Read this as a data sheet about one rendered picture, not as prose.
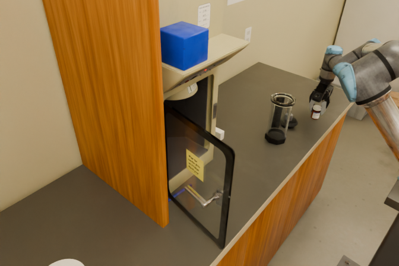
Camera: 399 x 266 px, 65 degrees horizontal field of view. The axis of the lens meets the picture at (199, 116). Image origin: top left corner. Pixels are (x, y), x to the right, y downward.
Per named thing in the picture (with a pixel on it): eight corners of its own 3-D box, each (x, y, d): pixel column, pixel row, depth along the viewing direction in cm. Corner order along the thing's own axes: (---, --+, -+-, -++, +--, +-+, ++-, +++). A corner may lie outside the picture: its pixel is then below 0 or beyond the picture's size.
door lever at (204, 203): (197, 183, 94) (197, 176, 92) (219, 202, 88) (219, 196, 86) (183, 191, 91) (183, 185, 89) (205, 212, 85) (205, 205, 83)
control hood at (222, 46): (154, 92, 93) (152, 61, 87) (220, 59, 113) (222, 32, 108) (183, 107, 87) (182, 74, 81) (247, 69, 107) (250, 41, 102)
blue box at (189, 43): (157, 60, 88) (155, 28, 83) (181, 50, 94) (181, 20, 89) (184, 71, 82) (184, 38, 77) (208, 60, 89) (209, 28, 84)
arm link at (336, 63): (358, 56, 134) (347, 47, 144) (333, 71, 138) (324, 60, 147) (364, 70, 138) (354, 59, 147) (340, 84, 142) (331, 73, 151)
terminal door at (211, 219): (166, 192, 116) (161, 99, 94) (224, 250, 97) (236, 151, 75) (164, 193, 116) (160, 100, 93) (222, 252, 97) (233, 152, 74)
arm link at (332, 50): (330, 50, 144) (323, 44, 151) (324, 72, 150) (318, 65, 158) (347, 51, 145) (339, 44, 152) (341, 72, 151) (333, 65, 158)
